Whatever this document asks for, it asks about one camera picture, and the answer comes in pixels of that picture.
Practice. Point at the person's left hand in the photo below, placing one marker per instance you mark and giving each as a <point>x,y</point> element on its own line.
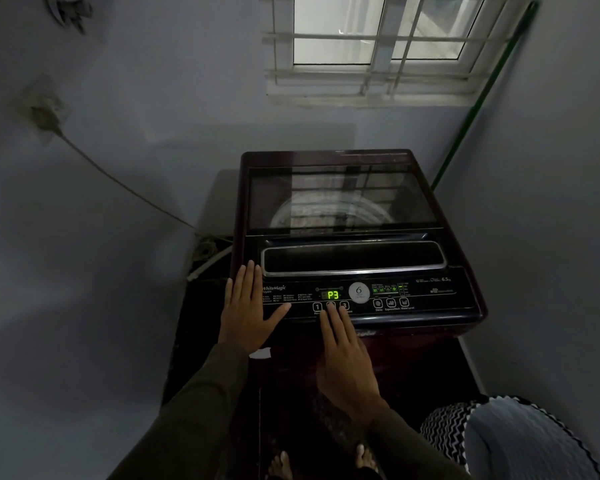
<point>245,319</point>

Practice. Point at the person's right hand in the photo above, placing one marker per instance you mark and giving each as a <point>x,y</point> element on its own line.
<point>347,369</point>

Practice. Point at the person's left little finger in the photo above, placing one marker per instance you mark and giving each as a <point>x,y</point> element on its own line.
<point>229,297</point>

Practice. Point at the person's left middle finger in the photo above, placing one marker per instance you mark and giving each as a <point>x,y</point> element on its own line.
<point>249,285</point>

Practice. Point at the person's left thumb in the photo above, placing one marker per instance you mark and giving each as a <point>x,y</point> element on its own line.
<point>278,315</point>

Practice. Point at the person's right forearm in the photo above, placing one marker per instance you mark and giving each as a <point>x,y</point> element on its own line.
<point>410,444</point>

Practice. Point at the person's left forearm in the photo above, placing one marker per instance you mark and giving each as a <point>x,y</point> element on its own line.
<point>195,419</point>

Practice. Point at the small white paper tag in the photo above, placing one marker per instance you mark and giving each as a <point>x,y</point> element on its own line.
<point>261,352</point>

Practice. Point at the dark maroon top-load washing machine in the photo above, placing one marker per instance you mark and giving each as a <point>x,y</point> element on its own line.
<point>350,234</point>

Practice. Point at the person's left foot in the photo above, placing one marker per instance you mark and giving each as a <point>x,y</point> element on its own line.
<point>280,467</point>

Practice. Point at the person's foot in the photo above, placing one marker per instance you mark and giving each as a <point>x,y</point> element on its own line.
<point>366,459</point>
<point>280,467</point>

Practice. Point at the person's right foot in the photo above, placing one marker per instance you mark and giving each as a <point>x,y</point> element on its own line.
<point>366,459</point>

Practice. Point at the black white zigzag laundry basket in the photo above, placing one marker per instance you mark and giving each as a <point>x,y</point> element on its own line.
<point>445,424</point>

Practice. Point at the white cloth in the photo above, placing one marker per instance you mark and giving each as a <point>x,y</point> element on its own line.
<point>520,439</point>

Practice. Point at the white barred window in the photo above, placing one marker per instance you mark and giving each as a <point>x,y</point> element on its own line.
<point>380,44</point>

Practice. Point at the green pipe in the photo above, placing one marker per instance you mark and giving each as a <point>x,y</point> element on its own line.
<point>480,102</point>

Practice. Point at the white wall socket with plug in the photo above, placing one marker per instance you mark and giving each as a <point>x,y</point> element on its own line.
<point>40,112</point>

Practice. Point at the dark wall fixture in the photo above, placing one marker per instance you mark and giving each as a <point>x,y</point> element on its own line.
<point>70,9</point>

